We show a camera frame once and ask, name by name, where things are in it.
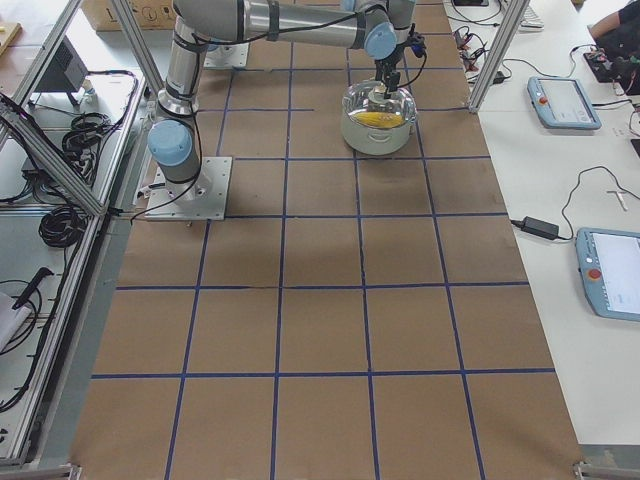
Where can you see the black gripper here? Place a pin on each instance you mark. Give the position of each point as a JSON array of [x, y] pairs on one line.
[[385, 68]]

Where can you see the glass pot lid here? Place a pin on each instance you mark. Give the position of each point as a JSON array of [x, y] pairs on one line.
[[369, 96]]

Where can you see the yellow corn cob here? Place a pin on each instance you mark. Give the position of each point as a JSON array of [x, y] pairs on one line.
[[379, 120]]

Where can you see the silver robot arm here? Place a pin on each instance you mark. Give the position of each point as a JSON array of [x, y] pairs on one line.
[[384, 30]]

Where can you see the pale green cooking pot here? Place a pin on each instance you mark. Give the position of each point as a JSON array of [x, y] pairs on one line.
[[372, 141]]

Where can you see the far blue teach pendant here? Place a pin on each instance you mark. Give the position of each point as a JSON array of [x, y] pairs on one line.
[[562, 104]]

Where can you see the blue teach pendant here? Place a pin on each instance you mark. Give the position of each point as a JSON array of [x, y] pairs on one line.
[[562, 104], [608, 262]]

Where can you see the black power adapter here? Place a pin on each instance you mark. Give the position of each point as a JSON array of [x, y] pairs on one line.
[[539, 228]]

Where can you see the cardboard box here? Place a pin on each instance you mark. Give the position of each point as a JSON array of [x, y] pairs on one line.
[[149, 14]]

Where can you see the near blue teach pendant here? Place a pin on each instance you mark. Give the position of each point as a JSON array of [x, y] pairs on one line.
[[608, 262]]

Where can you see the aluminium frame post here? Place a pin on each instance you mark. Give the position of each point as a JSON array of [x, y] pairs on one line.
[[500, 44]]

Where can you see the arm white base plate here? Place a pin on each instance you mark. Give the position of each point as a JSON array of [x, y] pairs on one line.
[[226, 57], [206, 199]]

